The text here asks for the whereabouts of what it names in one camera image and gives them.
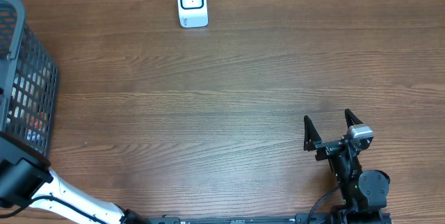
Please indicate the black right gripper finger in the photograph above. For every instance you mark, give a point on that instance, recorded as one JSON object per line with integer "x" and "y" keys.
{"x": 351, "y": 118}
{"x": 312, "y": 138}

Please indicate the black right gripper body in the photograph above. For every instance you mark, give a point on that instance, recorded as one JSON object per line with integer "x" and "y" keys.
{"x": 339, "y": 163}

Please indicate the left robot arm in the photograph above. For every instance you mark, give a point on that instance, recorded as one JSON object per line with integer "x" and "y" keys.
{"x": 27, "y": 180}

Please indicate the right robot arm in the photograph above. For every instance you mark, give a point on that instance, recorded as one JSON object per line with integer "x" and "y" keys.
{"x": 362, "y": 190}

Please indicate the white barcode scanner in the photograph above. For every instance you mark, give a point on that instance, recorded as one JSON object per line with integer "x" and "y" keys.
{"x": 193, "y": 13}

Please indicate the dark grey plastic basket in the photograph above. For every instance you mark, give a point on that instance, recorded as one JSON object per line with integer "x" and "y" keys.
{"x": 29, "y": 81}

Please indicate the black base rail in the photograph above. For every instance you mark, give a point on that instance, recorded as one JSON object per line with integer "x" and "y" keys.
{"x": 319, "y": 218}

